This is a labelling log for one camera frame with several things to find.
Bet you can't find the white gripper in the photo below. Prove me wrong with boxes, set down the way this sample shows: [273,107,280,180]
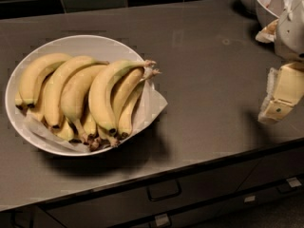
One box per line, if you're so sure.
[256,0,304,124]

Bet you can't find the curved yellow banana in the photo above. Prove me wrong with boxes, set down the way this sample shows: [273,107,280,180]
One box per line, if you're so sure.
[88,60,156,135]

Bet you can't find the yellow banana behind front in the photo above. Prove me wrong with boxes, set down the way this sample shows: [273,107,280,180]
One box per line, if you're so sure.
[111,67,161,121]

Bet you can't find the rightmost lower yellow banana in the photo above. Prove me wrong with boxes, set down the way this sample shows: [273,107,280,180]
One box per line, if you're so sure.
[118,82,144,140]

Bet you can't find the large white bowl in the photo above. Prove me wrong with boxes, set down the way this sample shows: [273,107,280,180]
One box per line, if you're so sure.
[4,34,160,158]

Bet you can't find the leftmost yellow banana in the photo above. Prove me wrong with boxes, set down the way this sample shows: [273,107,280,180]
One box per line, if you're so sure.
[15,53,71,109]

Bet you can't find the dark drawer front right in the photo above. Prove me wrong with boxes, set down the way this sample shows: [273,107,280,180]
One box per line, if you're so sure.
[238,147,304,191]

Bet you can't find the dark drawer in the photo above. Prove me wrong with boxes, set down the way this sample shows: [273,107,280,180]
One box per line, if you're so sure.
[238,147,304,191]
[46,159,265,228]

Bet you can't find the dark drawer front left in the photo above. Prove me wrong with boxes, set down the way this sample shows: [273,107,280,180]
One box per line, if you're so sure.
[46,159,265,228]

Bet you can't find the black drawer handle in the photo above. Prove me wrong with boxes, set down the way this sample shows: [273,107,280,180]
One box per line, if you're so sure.
[146,180,181,201]

